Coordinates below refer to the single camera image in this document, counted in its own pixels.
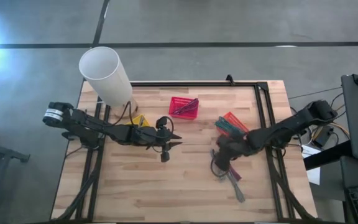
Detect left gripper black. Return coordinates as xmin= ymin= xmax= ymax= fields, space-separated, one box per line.
xmin=132 ymin=116 xmax=184 ymax=163

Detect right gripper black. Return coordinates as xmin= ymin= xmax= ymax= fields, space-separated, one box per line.
xmin=213 ymin=132 xmax=253 ymax=172

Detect grey tool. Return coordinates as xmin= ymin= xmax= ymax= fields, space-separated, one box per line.
xmin=209 ymin=148 xmax=246 ymax=203

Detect crimson black braided USB cable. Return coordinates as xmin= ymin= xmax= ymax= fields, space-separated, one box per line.
xmin=172 ymin=98 xmax=199 ymax=115

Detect red plastic basket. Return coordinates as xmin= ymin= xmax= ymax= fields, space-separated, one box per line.
xmin=168 ymin=96 xmax=200 ymax=121

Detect yellow plastic basket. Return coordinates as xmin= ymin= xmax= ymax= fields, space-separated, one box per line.
xmin=125 ymin=114 xmax=152 ymax=128

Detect orange plastic basket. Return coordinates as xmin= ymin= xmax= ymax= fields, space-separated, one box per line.
xmin=214 ymin=111 xmax=250 ymax=138

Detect white paper sheet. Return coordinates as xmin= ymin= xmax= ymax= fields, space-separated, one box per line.
xmin=301 ymin=144 xmax=322 ymax=186

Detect white cylinder shade table lamp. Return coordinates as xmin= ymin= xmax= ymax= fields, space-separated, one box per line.
xmin=78 ymin=46 xmax=139 ymax=118

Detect black cart bar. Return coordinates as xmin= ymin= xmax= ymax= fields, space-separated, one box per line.
xmin=303 ymin=140 xmax=354 ymax=171

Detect black power brick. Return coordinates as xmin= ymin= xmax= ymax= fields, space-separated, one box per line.
xmin=311 ymin=125 xmax=334 ymax=147

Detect black tripod legs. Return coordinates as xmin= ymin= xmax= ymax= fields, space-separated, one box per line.
xmin=0 ymin=124 xmax=31 ymax=215

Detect thin grey floor cable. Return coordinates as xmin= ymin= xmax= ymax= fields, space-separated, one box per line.
xmin=287 ymin=86 xmax=344 ymax=100

